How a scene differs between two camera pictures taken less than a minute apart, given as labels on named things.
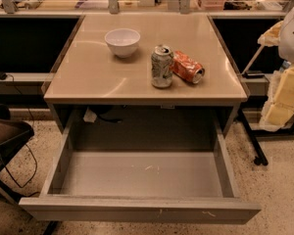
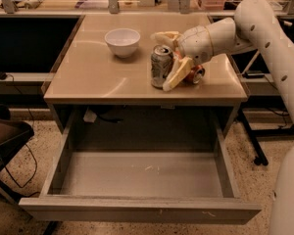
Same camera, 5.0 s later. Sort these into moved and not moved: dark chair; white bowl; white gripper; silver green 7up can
Moved: white gripper
Not moved: white bowl; dark chair; silver green 7up can
